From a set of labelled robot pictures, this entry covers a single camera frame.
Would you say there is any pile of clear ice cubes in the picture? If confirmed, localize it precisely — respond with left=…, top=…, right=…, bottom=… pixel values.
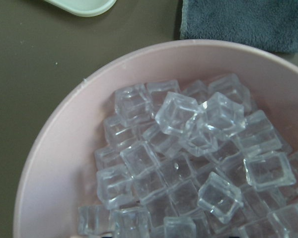
left=77, top=74, right=298, bottom=238

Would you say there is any grey folded cloth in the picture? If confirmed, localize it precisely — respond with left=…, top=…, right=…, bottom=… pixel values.
left=180, top=0, right=298, bottom=54

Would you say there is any green bowl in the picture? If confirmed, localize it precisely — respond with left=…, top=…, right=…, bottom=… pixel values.
left=45, top=0, right=116, bottom=17

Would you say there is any pink bowl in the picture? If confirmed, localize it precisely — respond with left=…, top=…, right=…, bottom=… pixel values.
left=13, top=40, right=298, bottom=238

